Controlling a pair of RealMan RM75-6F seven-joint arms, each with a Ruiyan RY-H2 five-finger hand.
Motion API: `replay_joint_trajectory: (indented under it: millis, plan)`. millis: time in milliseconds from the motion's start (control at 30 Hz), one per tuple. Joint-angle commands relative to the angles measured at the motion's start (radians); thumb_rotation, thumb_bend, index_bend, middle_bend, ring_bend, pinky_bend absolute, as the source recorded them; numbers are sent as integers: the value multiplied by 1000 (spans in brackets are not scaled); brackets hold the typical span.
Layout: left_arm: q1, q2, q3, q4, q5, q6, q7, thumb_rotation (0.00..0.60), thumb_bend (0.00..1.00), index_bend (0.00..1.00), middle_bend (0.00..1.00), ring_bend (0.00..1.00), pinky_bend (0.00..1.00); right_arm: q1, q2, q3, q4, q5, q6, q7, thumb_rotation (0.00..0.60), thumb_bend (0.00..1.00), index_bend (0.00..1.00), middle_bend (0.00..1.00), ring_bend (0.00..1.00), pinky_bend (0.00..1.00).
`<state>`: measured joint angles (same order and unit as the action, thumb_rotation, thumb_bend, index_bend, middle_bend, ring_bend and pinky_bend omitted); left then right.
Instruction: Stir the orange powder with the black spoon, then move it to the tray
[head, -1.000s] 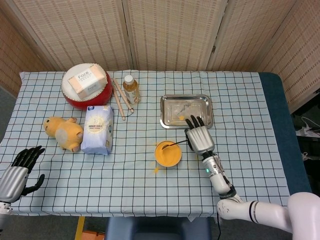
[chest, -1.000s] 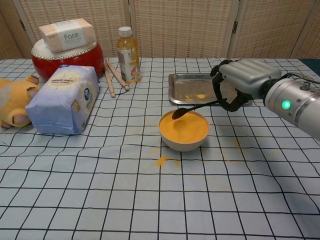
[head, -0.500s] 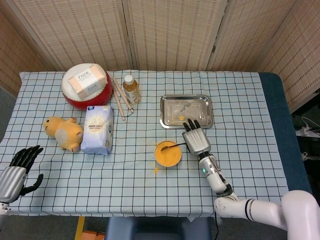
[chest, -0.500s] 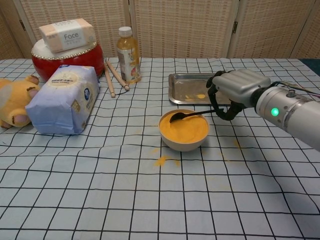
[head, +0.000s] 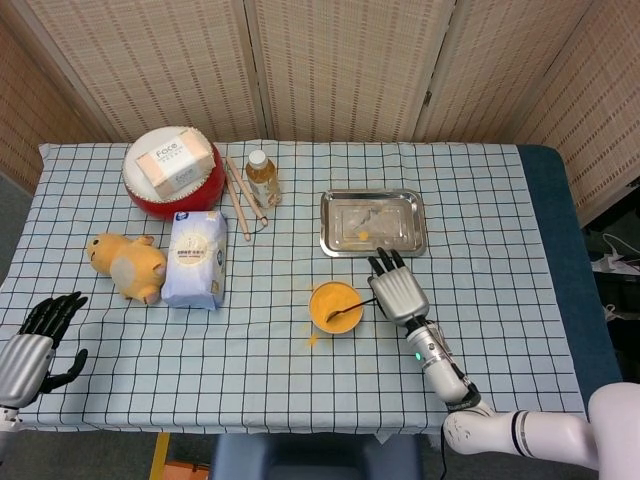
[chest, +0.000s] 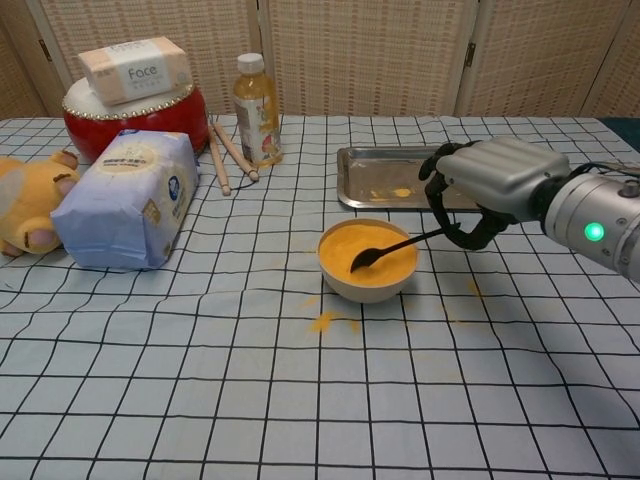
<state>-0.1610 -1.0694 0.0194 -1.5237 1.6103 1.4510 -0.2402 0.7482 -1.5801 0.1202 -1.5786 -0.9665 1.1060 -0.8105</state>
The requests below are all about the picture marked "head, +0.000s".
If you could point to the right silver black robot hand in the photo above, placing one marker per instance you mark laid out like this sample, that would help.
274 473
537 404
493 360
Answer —
400 295

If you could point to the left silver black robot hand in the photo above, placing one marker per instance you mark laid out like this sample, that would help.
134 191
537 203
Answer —
22 360

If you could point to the black spoon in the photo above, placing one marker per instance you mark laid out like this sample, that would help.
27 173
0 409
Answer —
345 311

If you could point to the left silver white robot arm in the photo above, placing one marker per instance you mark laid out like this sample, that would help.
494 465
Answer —
6 420

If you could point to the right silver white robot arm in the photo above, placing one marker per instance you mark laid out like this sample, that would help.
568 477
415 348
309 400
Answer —
440 375

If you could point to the yellow-orange powder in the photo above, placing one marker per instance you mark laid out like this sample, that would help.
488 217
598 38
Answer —
340 297

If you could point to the metal tray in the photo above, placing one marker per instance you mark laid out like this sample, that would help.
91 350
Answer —
400 220

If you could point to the bowl of orange powder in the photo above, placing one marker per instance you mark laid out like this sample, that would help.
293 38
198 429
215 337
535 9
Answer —
316 324

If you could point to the yellow plush toy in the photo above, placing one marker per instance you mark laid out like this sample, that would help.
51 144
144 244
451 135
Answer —
135 270

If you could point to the blue checked tablecloth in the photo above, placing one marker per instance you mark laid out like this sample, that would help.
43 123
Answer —
250 375

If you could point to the dark blue padded table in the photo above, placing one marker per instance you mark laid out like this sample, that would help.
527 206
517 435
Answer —
560 225

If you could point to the yellow drink bottle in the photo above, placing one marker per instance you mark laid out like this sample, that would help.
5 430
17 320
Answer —
262 185

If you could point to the wooden drumstick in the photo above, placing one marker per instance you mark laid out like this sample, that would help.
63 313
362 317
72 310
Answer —
239 205
247 192

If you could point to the dark blue padded seat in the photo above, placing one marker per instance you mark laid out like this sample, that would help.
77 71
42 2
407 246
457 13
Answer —
300 460

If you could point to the blue tissue pack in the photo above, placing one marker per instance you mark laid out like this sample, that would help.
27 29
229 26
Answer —
195 260

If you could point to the red drum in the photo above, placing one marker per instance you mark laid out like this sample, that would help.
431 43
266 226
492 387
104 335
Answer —
200 195

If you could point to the woven folding screen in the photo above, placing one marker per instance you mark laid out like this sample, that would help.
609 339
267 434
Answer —
340 75

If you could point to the peach white tissue pack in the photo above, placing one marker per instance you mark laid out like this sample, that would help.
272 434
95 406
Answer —
170 165

